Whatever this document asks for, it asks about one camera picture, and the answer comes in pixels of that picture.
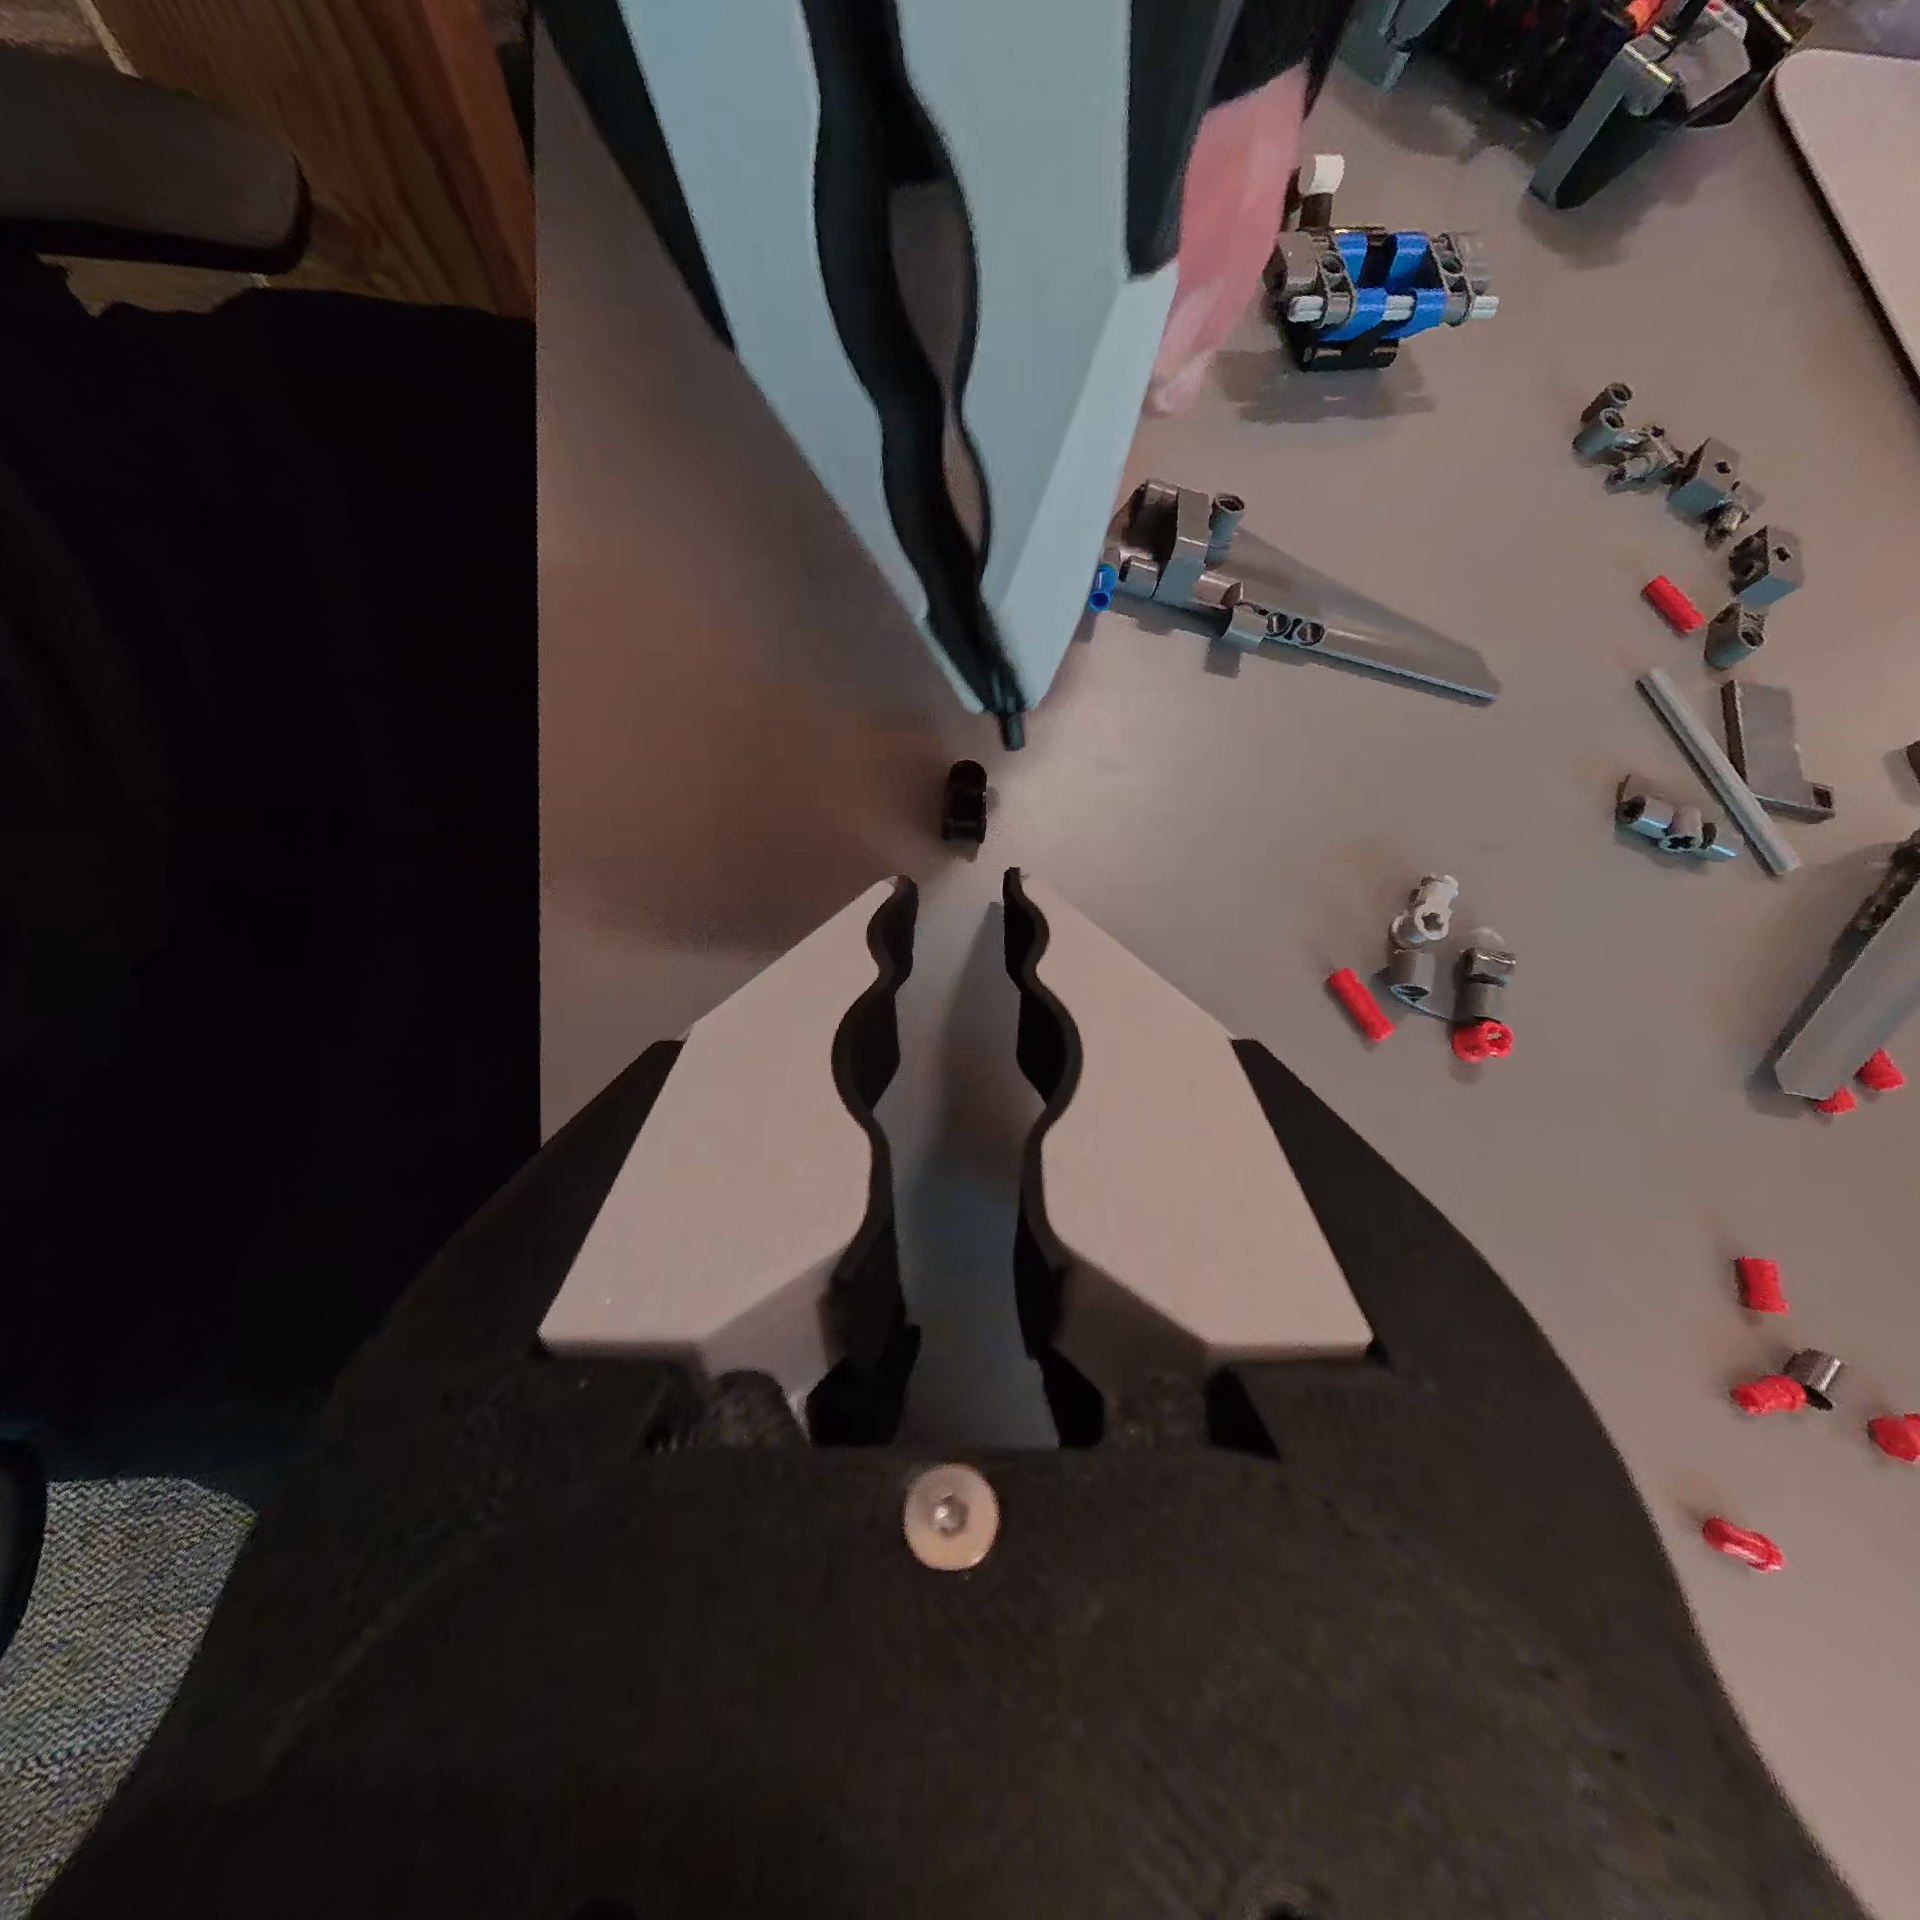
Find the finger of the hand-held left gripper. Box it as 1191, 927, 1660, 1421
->
616, 0, 1009, 720
896, 0, 1183, 723

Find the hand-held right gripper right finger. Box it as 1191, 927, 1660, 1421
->
1000, 864, 1373, 1445

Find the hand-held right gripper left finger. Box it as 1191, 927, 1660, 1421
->
536, 873, 920, 1445

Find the grey wedge lego assembly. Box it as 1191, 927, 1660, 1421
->
1087, 479, 1502, 707

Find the blue and grey lego assembly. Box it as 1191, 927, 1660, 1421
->
1263, 151, 1502, 375

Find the partly built lego model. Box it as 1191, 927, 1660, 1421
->
1341, 0, 1794, 212

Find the dark grey lego connector cluster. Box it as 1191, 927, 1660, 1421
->
1572, 381, 1805, 605

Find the light grey lego axle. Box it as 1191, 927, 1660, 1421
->
1634, 667, 1801, 881

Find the dark grey flat lego panel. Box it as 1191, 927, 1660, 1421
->
1718, 680, 1840, 826

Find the person's left hand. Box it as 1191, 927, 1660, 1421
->
1146, 75, 1304, 413

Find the grey plate with two connectors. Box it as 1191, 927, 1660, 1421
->
1616, 773, 1742, 866

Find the black office chair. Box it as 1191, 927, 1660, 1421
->
0, 47, 540, 1652

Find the white book stand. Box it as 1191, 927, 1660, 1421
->
1773, 48, 1920, 384

